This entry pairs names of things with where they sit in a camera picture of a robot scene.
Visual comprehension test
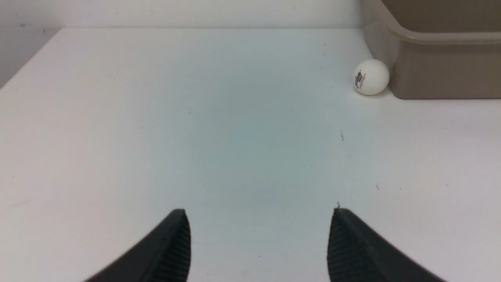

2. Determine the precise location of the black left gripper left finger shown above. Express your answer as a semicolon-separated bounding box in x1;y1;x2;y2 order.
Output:
88;209;191;282

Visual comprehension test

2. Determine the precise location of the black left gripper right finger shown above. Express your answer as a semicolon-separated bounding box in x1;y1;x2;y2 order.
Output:
327;208;442;282

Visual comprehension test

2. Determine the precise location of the white ping-pong ball with logo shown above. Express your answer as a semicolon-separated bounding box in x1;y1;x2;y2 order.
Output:
353;59;390;95

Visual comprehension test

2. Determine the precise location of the beige plastic bin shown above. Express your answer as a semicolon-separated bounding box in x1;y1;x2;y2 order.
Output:
361;0;501;99

